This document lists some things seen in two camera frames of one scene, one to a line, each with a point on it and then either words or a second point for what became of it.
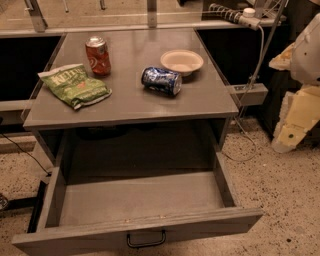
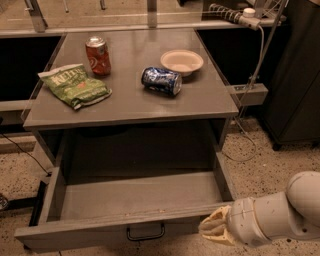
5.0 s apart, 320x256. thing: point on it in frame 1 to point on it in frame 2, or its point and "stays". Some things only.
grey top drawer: x=133 y=217 stays
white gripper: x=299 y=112 to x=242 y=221
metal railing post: x=39 y=23 stays
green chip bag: x=74 y=85 stays
